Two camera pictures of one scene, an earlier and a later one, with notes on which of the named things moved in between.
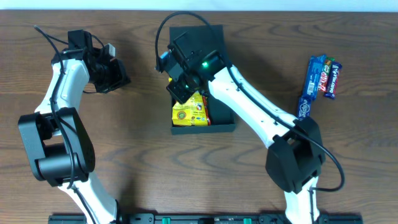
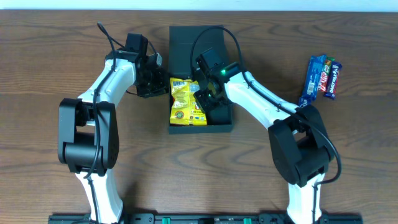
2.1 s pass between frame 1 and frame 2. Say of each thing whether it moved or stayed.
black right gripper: moved
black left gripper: moved
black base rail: stayed
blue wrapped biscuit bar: stayed
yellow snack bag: stayed
